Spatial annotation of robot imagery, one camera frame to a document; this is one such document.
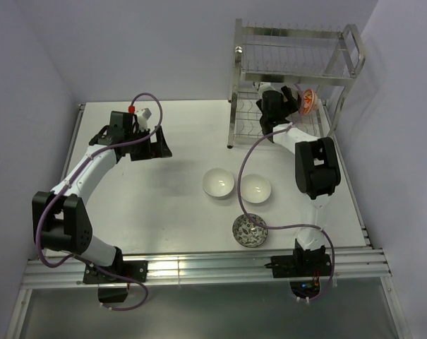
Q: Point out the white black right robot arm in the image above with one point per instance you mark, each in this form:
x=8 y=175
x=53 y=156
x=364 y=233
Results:
x=316 y=167

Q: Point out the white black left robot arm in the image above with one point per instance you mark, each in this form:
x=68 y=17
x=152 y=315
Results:
x=60 y=218

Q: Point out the black white floral bowl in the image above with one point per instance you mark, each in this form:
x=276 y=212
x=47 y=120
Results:
x=247 y=233

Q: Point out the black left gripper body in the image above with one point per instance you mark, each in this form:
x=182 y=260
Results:
x=142 y=150

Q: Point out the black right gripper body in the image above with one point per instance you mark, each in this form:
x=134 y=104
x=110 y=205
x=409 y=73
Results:
x=288 y=108

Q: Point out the stainless steel dish rack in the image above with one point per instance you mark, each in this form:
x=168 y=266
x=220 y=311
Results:
x=322 y=59

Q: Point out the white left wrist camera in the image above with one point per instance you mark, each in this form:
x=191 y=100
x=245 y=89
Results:
x=139 y=118

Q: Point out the white bowl right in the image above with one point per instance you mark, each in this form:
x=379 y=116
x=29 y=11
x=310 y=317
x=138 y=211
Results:
x=255 y=188

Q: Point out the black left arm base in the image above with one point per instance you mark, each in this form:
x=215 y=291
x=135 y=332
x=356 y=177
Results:
x=114 y=283

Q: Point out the orange patterned bowl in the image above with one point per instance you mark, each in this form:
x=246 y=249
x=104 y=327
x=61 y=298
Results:
x=309 y=102

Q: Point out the aluminium mounting rail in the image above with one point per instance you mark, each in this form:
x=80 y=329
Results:
x=208 y=268

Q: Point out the white bowl left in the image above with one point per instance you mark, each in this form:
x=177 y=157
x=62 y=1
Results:
x=218 y=183

